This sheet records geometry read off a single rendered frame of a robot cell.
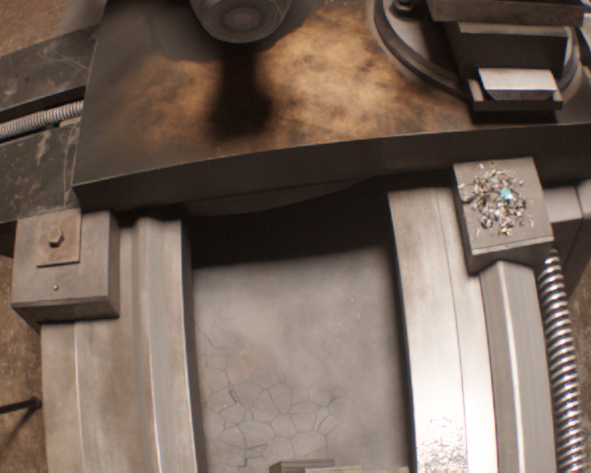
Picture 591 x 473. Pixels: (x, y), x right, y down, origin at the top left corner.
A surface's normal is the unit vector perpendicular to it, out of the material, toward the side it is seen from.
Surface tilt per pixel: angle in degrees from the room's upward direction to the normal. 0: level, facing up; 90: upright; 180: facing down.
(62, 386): 0
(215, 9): 90
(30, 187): 0
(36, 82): 0
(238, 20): 90
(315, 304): 11
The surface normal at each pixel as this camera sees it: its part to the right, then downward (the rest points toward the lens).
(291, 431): -0.03, -0.52
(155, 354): 0.65, -0.42
